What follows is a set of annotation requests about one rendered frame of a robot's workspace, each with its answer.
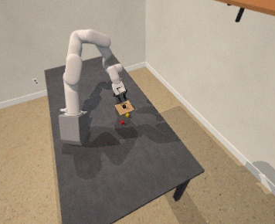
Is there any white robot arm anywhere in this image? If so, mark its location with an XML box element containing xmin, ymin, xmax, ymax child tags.
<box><xmin>60</xmin><ymin>29</ymin><xmax>123</xmax><ymax>116</ymax></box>

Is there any orange mat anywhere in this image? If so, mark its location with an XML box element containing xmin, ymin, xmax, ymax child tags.
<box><xmin>114</xmin><ymin>101</ymin><xmax>134</xmax><ymax>115</ymax></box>

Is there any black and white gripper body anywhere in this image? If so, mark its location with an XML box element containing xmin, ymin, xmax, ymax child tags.
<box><xmin>112</xmin><ymin>81</ymin><xmax>125</xmax><ymax>95</ymax></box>

